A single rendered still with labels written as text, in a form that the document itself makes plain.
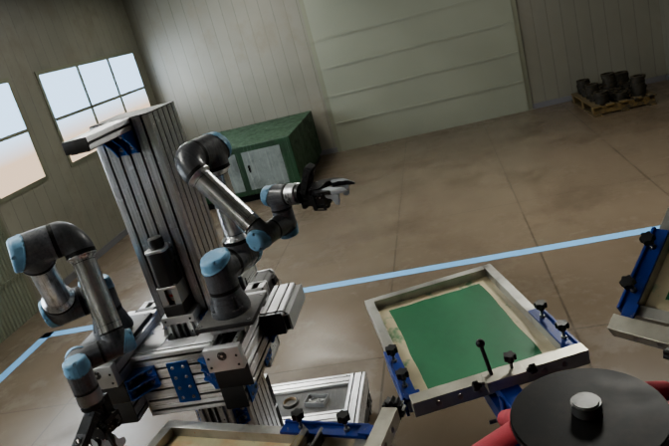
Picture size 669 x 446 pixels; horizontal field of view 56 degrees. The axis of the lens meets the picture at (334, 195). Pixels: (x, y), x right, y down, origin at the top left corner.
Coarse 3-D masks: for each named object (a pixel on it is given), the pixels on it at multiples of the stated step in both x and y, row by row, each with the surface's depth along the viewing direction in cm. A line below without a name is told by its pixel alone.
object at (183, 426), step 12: (180, 420) 221; (168, 432) 217; (180, 432) 218; (192, 432) 215; (204, 432) 213; (216, 432) 211; (228, 432) 208; (240, 432) 206; (252, 432) 204; (264, 432) 202; (276, 432) 201; (156, 444) 211; (324, 444) 194; (336, 444) 192; (348, 444) 190; (360, 444) 185
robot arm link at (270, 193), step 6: (270, 186) 216; (276, 186) 215; (282, 186) 213; (264, 192) 217; (270, 192) 215; (276, 192) 213; (282, 192) 212; (264, 198) 217; (270, 198) 215; (276, 198) 214; (282, 198) 212; (264, 204) 219; (270, 204) 217; (276, 204) 215; (282, 204) 215; (288, 204) 214; (276, 210) 216
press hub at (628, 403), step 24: (552, 384) 138; (576, 384) 136; (600, 384) 134; (624, 384) 132; (648, 384) 130; (528, 408) 132; (552, 408) 131; (576, 408) 125; (600, 408) 124; (624, 408) 125; (648, 408) 124; (528, 432) 126; (552, 432) 124; (576, 432) 122; (600, 432) 121; (624, 432) 119; (648, 432) 118
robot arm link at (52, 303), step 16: (48, 224) 201; (16, 240) 195; (32, 240) 195; (48, 240) 197; (16, 256) 193; (32, 256) 195; (48, 256) 198; (16, 272) 196; (32, 272) 200; (48, 272) 207; (48, 288) 213; (64, 288) 221; (48, 304) 222; (64, 304) 225; (80, 304) 231; (48, 320) 227; (64, 320) 230
